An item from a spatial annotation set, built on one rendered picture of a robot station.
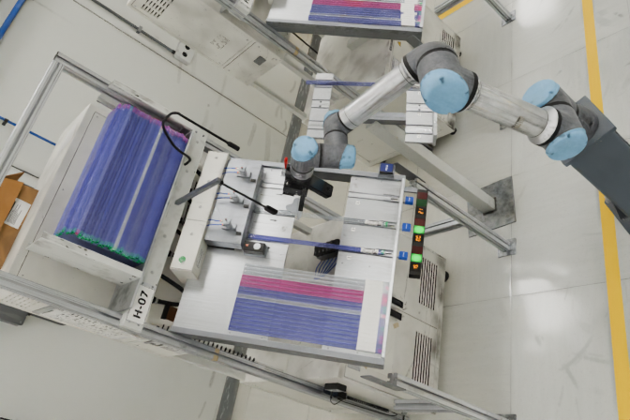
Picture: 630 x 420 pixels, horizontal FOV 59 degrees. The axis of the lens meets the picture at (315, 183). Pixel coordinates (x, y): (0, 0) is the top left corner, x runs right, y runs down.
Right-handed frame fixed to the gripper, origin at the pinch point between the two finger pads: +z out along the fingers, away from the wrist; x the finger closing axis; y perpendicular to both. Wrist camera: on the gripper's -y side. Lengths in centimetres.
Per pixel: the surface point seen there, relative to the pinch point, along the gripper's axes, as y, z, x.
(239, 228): 20.4, 8.9, 10.9
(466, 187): -69, 40, -44
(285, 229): 4.7, 12.0, 6.3
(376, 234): -27.5, 6.0, 4.2
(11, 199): 98, 6, 19
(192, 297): 31, 17, 36
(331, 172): -7.8, 8.9, -19.1
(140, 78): 128, 128, -135
